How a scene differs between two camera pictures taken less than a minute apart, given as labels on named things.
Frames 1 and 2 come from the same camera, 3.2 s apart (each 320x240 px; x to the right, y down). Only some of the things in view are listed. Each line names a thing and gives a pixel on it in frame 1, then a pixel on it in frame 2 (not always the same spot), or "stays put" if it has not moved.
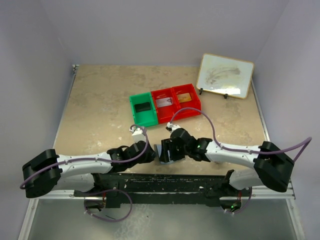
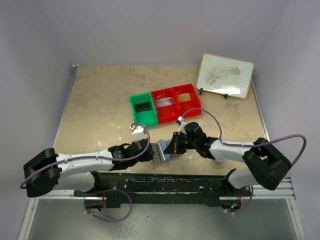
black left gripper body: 147,158 stays put
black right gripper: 167,144 → 174,146
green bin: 144,110 stays put
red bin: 187,97 stays put
